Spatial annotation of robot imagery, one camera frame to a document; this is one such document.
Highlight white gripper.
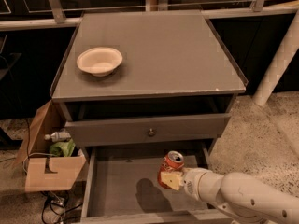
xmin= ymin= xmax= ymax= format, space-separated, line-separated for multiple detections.
xmin=160 ymin=168 xmax=208 ymax=201

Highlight red coke can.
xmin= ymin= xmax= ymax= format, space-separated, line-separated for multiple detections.
xmin=157 ymin=150 xmax=184 ymax=189

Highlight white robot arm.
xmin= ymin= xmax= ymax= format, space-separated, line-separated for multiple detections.
xmin=160 ymin=168 xmax=299 ymax=224

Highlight round metal drawer knob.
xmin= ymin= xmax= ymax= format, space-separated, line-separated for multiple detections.
xmin=148 ymin=128 xmax=156 ymax=137

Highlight open grey middle drawer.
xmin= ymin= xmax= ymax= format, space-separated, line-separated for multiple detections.
xmin=80 ymin=141 xmax=232 ymax=224

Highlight grey top drawer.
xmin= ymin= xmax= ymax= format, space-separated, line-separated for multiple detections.
xmin=65 ymin=113 xmax=231 ymax=147

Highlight grey drawer cabinet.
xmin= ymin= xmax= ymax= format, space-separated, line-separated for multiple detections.
xmin=49 ymin=9 xmax=249 ymax=224

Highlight green plastic bag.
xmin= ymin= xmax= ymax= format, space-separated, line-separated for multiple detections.
xmin=50 ymin=139 xmax=75 ymax=157

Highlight clear plastic bottle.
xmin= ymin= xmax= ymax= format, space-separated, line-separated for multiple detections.
xmin=44 ymin=131 xmax=71 ymax=142

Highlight brown cardboard box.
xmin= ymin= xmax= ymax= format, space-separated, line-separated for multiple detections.
xmin=13 ymin=101 xmax=87 ymax=192

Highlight white paper bowl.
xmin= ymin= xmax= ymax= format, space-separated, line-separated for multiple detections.
xmin=77 ymin=47 xmax=123 ymax=77

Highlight white slanted pole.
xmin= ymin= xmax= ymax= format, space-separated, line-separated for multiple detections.
xmin=252 ymin=11 xmax=299 ymax=106

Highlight metal window railing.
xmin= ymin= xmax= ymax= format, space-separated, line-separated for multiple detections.
xmin=0 ymin=0 xmax=299 ymax=32

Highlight black floor cables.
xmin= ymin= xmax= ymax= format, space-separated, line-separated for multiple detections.
xmin=40 ymin=192 xmax=84 ymax=224

